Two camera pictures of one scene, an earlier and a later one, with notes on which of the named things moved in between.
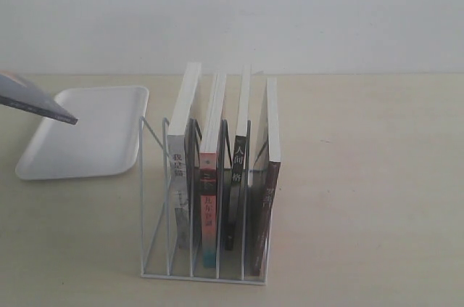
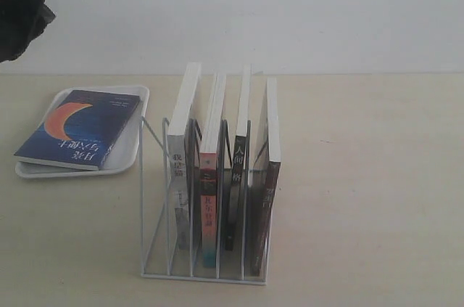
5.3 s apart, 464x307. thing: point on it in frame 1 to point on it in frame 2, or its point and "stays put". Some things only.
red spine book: [208, 167] stays put
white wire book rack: [203, 217] stays put
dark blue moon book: [14, 92] to [82, 130]
